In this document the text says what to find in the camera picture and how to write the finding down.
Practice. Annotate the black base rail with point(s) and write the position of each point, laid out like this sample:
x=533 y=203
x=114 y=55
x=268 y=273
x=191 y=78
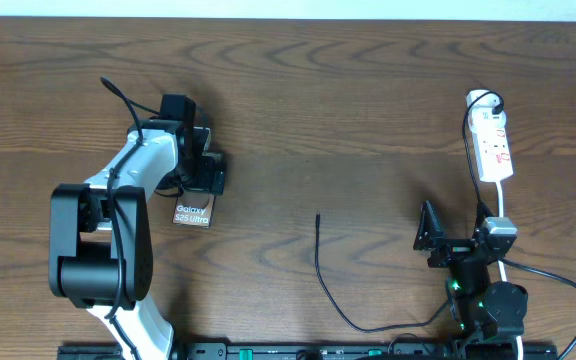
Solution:
x=400 y=349

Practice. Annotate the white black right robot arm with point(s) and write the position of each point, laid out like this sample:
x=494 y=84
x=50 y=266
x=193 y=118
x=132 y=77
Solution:
x=491 y=313

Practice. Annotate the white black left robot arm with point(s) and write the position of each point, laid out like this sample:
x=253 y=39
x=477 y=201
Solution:
x=101 y=255

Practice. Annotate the white power strip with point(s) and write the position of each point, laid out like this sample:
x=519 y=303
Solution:
x=491 y=145

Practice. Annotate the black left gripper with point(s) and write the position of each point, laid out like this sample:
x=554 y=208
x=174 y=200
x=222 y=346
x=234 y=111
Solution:
x=206 y=182

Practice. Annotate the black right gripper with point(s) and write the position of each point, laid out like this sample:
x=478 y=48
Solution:
x=451 y=250

